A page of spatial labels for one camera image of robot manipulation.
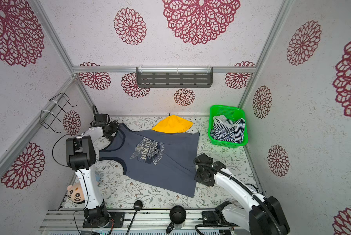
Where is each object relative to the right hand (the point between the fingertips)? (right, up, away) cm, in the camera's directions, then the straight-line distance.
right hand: (198, 178), depth 83 cm
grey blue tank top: (-21, +7, +11) cm, 25 cm away
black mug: (-12, -16, -9) cm, 22 cm away
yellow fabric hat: (-15, +32, +30) cm, 46 cm away
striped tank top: (+27, +28, +28) cm, 48 cm away
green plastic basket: (+32, +41, +32) cm, 61 cm away
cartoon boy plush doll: (-64, -5, -9) cm, 65 cm away
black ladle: (-33, -13, -6) cm, 36 cm away
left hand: (-56, +29, +25) cm, 68 cm away
